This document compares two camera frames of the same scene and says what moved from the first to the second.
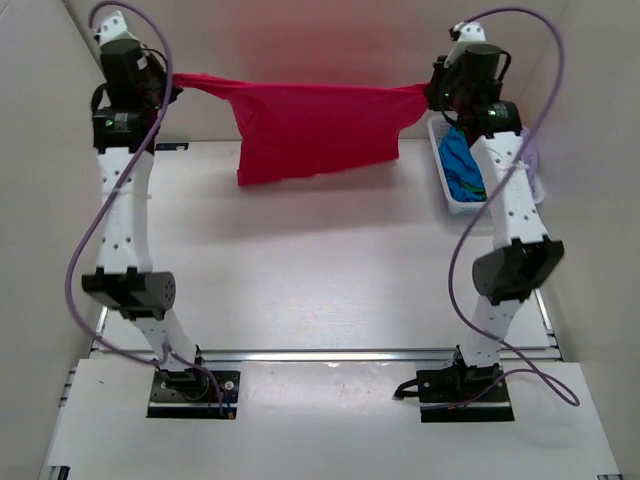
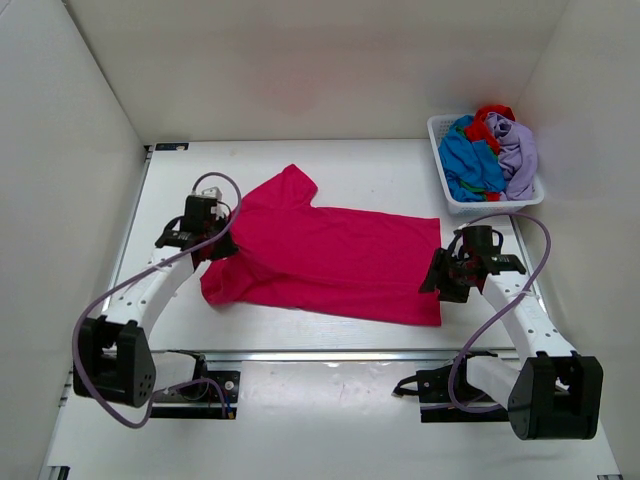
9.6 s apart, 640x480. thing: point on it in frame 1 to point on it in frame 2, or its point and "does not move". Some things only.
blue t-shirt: [464, 179] does not move
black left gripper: [160, 59] to [230, 245]
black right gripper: [442, 75] to [436, 279]
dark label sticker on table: [172, 146] does not move
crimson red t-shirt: [287, 130] to [297, 256]
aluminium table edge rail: [323, 356] does not move
